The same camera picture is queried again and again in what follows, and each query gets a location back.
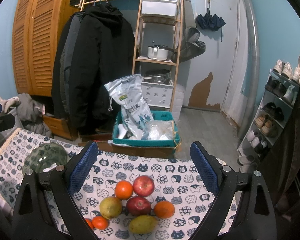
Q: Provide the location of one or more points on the white storage bin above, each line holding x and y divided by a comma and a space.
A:
161, 8

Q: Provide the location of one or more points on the green yellow mango front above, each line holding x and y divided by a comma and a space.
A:
143, 224

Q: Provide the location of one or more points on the black hanging coat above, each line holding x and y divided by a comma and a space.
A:
96, 47

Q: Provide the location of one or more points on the wooden shelf rack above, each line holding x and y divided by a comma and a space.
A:
151, 30

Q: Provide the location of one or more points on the cardboard box under teal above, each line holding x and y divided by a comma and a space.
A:
148, 152

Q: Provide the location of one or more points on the orange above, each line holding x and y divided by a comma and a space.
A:
164, 209
123, 190

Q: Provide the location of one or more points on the grey hanging bag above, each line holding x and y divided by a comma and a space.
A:
190, 46

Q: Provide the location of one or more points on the white patterned drawer box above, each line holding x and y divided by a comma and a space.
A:
157, 94

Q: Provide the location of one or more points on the cat pattern tablecloth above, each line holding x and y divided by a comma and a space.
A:
176, 181

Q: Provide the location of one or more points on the green glass bowl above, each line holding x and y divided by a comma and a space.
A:
45, 157

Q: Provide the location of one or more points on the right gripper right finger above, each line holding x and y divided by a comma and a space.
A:
222, 183

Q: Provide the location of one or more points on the wooden drawer box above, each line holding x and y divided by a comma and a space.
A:
58, 127

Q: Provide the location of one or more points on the white door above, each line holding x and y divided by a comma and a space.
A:
209, 74

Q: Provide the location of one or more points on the steel steamer pot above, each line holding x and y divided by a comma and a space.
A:
158, 76

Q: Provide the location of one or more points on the red apple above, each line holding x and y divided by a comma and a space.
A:
143, 186
138, 206

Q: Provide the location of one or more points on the white cooking pot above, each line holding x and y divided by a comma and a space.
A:
158, 52

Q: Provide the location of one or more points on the clear plastic bag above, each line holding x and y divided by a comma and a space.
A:
159, 130

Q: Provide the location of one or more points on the white rice bag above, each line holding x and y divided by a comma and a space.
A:
135, 112

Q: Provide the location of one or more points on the shoe rack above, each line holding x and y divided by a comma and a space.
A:
271, 116

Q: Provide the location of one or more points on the dark blue umbrella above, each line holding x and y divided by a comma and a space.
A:
210, 22

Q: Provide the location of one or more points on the pile of grey clothes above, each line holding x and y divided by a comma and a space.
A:
28, 113

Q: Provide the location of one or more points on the grey metal pipe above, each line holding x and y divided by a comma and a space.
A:
254, 64

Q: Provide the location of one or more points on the wooden louvered wardrobe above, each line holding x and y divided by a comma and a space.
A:
37, 28

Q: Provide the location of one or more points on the small tangerine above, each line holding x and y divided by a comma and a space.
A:
89, 222
100, 223

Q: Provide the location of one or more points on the green yellow mango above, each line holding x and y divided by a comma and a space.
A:
143, 224
110, 207

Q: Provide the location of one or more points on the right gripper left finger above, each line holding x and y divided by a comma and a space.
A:
68, 181

